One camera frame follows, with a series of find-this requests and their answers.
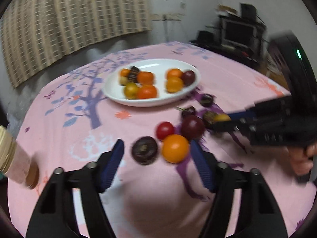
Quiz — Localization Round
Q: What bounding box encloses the small yellow longan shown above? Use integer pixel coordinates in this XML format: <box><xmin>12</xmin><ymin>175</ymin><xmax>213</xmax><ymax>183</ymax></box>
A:
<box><xmin>213</xmin><ymin>113</ymin><xmax>231</xmax><ymax>123</ymax></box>
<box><xmin>119</xmin><ymin>76</ymin><xmax>129</xmax><ymax>86</ymax></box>

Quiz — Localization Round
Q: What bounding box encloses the dark wrinkled passion fruit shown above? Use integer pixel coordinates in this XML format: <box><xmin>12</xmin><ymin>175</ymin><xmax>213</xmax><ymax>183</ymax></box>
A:
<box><xmin>202</xmin><ymin>111</ymin><xmax>218</xmax><ymax>126</ymax></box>
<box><xmin>131</xmin><ymin>66</ymin><xmax>140</xmax><ymax>73</ymax></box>
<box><xmin>131</xmin><ymin>136</ymin><xmax>159</xmax><ymax>165</ymax></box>
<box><xmin>127</xmin><ymin>71</ymin><xmax>138</xmax><ymax>83</ymax></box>

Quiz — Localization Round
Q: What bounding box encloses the dark cherry with stem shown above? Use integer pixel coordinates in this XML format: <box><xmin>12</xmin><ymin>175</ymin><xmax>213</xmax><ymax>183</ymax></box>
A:
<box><xmin>176</xmin><ymin>106</ymin><xmax>197</xmax><ymax>119</ymax></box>
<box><xmin>199</xmin><ymin>93</ymin><xmax>214</xmax><ymax>107</ymax></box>

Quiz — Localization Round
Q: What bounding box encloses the dark purple plum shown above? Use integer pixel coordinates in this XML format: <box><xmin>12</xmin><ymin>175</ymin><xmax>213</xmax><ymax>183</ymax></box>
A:
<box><xmin>180</xmin><ymin>115</ymin><xmax>205</xmax><ymax>141</ymax></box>
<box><xmin>181</xmin><ymin>70</ymin><xmax>196</xmax><ymax>87</ymax></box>

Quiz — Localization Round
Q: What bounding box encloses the yellow orange citrus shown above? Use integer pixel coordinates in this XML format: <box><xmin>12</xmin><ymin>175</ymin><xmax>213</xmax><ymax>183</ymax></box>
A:
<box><xmin>165</xmin><ymin>77</ymin><xmax>184</xmax><ymax>93</ymax></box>

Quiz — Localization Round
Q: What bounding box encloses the large orange mandarin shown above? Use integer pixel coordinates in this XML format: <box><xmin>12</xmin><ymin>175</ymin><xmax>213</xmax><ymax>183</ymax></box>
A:
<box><xmin>165</xmin><ymin>68</ymin><xmax>183</xmax><ymax>79</ymax></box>

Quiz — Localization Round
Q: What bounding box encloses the small orange kumquat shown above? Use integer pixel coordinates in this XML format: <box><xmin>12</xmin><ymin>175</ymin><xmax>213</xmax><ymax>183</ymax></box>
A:
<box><xmin>137</xmin><ymin>71</ymin><xmax>155</xmax><ymax>85</ymax></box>

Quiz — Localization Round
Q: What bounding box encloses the greenish yellow orange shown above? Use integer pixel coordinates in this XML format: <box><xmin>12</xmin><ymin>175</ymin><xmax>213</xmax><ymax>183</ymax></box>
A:
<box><xmin>124</xmin><ymin>82</ymin><xmax>139</xmax><ymax>99</ymax></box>

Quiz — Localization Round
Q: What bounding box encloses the person's right hand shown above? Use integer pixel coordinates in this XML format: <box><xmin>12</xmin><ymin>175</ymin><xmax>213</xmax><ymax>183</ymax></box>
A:
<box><xmin>287</xmin><ymin>143</ymin><xmax>316</xmax><ymax>176</ymax></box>

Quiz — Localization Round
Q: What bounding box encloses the plastic jar with cream lid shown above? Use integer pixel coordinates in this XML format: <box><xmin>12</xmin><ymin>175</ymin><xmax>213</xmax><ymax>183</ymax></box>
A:
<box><xmin>0</xmin><ymin>126</ymin><xmax>39</xmax><ymax>189</ymax></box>

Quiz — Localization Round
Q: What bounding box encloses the red cherry tomato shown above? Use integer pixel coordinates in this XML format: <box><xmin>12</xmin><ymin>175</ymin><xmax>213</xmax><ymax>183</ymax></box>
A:
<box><xmin>156</xmin><ymin>121</ymin><xmax>175</xmax><ymax>141</ymax></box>

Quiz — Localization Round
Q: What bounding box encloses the computer monitor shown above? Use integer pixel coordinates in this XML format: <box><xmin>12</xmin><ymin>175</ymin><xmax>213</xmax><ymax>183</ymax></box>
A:
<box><xmin>221</xmin><ymin>17</ymin><xmax>257</xmax><ymax>48</ymax></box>

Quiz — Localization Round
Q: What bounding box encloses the pink deer print tablecloth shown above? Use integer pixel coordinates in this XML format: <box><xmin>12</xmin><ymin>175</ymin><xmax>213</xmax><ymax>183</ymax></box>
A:
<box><xmin>7</xmin><ymin>40</ymin><xmax>314</xmax><ymax>238</ymax></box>

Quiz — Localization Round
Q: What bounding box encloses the white oval plate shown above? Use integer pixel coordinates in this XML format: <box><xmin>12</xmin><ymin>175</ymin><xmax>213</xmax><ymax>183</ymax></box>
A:
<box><xmin>102</xmin><ymin>59</ymin><xmax>201</xmax><ymax>107</ymax></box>

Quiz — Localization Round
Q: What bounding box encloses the beige checked curtain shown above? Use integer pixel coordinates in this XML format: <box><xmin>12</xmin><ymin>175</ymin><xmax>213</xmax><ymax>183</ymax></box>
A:
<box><xmin>1</xmin><ymin>0</ymin><xmax>150</xmax><ymax>87</ymax></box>

